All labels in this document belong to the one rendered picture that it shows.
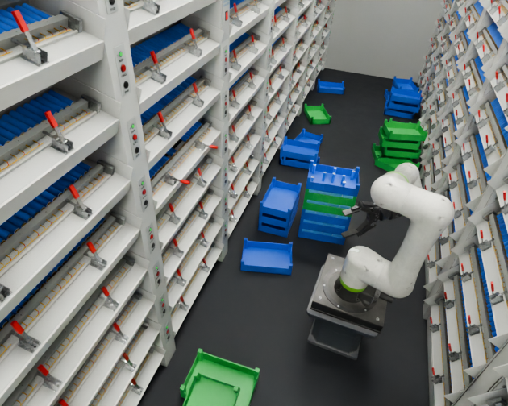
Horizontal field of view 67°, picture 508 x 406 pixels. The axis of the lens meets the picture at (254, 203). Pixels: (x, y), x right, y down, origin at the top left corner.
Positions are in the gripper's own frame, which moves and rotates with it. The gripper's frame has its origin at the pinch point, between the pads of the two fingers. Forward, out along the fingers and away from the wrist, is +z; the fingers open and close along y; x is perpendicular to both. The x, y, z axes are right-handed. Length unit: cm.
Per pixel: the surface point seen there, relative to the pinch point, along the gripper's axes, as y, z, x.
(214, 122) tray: 38, 41, -49
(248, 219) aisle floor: -57, 26, -82
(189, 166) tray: 37, 59, -22
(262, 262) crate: -57, 30, -42
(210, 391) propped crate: -44, 77, 28
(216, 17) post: 82, 33, -47
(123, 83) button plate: 85, 70, 8
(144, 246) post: 31, 81, 9
